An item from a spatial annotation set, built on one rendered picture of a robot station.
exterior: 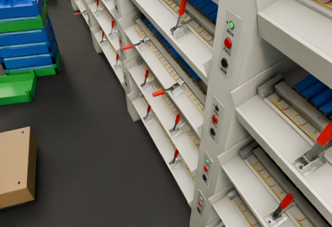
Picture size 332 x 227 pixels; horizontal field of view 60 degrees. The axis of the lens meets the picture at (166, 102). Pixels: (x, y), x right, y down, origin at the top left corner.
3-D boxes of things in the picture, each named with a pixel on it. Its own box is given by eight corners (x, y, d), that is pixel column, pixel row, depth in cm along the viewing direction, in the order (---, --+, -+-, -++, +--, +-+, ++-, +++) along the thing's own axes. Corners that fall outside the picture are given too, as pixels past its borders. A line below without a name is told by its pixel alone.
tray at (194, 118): (204, 145, 78) (195, 128, 71) (128, 38, 118) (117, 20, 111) (266, 105, 79) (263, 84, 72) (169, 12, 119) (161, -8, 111)
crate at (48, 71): (8, 80, 176) (3, 69, 171) (14, 61, 191) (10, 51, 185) (59, 74, 181) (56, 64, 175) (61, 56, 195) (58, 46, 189)
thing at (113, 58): (128, 94, 151) (116, 78, 140) (97, 39, 190) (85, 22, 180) (161, 73, 152) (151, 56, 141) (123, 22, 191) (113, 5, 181)
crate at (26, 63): (3, 69, 171) (-2, 59, 165) (10, 51, 185) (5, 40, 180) (56, 64, 175) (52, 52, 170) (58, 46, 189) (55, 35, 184)
